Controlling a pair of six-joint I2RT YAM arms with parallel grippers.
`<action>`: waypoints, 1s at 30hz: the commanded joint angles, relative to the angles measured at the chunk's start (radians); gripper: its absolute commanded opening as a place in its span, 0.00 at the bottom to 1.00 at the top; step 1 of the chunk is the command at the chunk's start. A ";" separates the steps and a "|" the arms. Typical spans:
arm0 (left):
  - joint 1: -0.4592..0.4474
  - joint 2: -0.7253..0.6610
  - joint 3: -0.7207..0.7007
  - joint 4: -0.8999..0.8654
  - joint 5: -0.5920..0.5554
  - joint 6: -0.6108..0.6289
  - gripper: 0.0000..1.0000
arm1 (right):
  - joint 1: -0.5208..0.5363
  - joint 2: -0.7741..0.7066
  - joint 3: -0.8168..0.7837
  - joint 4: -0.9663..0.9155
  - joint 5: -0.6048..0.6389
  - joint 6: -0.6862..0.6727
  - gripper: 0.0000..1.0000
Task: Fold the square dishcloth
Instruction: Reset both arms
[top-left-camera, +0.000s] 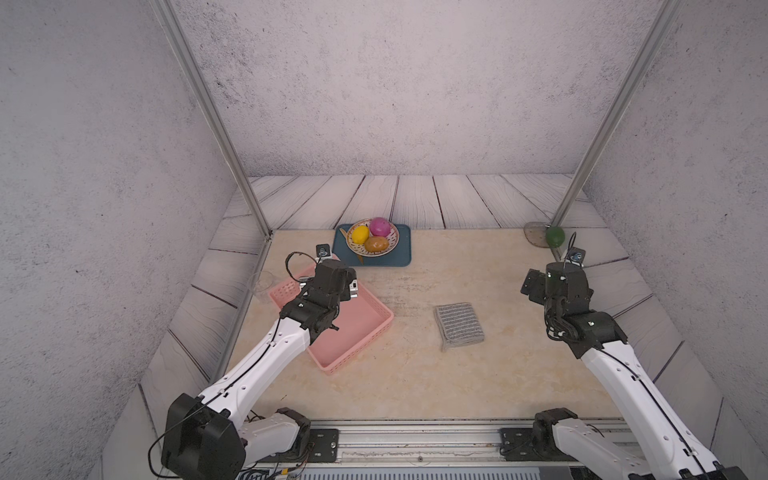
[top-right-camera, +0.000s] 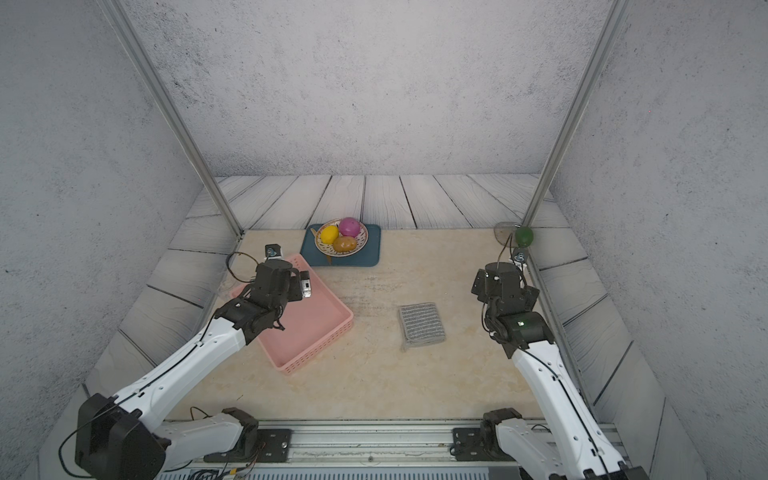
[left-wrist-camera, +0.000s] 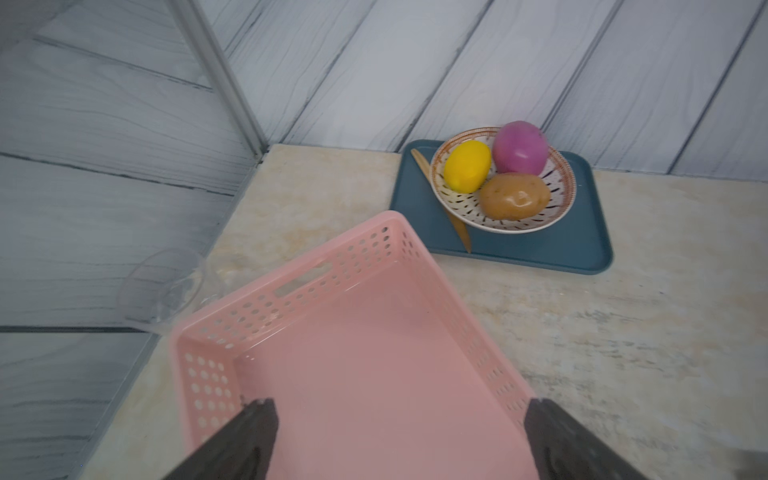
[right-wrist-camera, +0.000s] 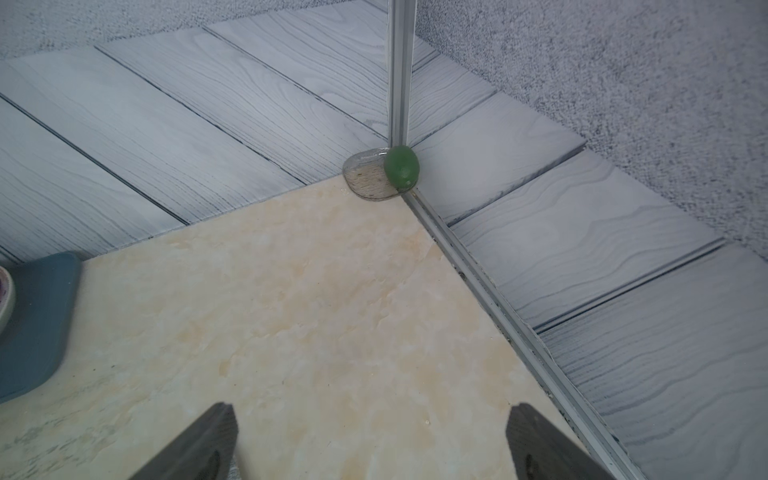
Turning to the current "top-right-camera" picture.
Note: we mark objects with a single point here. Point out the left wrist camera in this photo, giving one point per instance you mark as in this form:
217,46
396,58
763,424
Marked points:
273,252

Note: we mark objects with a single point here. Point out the grey striped square dishcloth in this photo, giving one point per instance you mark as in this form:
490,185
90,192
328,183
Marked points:
421,325

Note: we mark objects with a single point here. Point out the patterned round plate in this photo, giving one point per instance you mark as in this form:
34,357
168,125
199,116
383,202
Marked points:
328,250

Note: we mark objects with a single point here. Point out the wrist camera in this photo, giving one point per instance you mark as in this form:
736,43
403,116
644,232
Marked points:
519,256
273,252

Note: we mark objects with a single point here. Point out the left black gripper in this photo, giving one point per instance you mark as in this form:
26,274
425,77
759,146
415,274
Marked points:
297,291

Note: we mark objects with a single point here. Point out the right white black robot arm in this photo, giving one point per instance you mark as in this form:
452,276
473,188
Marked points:
581,449

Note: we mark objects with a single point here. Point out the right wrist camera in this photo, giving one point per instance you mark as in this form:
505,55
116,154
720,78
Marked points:
519,256

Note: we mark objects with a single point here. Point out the aluminium front rail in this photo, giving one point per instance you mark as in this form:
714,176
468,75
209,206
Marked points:
397,442

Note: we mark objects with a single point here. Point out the clear glass bowl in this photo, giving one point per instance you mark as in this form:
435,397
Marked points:
504,232

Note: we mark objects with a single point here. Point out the left aluminium frame post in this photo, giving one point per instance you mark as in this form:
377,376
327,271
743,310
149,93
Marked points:
132,45

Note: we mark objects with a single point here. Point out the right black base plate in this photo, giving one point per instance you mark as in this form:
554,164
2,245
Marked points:
475,444

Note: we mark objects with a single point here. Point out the yellow lemon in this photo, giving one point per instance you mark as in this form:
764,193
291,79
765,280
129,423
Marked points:
329,234

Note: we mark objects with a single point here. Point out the right aluminium frame post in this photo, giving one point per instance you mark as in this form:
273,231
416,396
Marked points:
595,65

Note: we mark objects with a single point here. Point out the brown potato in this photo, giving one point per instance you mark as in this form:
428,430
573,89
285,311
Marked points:
345,244

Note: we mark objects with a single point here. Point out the aluminium frame post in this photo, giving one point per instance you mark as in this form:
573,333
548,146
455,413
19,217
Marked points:
595,65
132,45

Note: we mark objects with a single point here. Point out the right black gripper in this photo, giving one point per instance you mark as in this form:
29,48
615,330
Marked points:
481,285

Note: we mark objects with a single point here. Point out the magenta round fruit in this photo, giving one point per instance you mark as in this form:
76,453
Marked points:
349,227

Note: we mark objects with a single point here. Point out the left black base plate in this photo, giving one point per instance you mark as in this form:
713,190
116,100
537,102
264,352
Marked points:
256,446

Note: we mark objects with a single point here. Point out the teal placemat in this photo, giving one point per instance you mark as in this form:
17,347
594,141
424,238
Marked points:
368,257

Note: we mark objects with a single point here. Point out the green ball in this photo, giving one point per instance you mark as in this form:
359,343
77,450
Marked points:
524,237

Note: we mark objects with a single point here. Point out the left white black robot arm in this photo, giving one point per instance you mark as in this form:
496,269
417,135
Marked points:
127,436

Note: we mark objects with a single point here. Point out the pink plastic basket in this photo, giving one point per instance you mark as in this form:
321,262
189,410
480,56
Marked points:
311,324

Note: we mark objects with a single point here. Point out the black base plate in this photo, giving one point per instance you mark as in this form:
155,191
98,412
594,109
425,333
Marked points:
256,446
475,444

